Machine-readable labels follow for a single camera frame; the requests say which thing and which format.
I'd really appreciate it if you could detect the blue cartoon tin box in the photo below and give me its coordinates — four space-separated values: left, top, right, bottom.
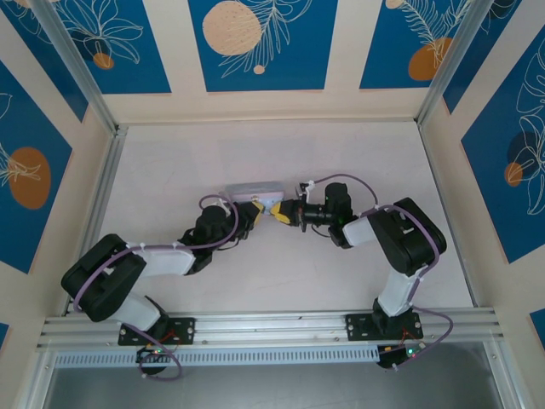
223 181 285 216

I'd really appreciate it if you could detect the black controller board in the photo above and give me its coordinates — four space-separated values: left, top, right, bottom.
377 343 422 371
135 345 176 366

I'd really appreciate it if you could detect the grey metal sheet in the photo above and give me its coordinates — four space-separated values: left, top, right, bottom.
40 340 519 409

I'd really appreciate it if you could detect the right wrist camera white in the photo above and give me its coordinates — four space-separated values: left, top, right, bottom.
293 180 318 205

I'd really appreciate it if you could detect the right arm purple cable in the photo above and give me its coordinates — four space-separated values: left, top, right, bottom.
313 171 455 372

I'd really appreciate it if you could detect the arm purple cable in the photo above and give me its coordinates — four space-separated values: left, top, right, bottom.
313 171 455 372
72 193 238 380

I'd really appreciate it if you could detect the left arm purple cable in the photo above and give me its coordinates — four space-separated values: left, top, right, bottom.
72 193 238 380

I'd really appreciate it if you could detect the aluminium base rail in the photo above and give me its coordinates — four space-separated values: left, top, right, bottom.
36 307 507 349

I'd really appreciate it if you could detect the aluminium side rail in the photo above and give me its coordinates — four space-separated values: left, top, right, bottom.
416 121 481 308
62 126 129 317

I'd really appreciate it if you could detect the grey slotted cable duct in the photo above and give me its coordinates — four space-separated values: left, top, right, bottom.
54 345 381 368

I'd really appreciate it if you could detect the blue floral wall panel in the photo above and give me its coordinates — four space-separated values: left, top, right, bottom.
359 0 485 91
187 0 340 93
461 40 545 264
41 0 173 95
0 59 74 275

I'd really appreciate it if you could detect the aluminium frame post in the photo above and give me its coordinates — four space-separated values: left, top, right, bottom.
416 0 512 127
30 0 119 134

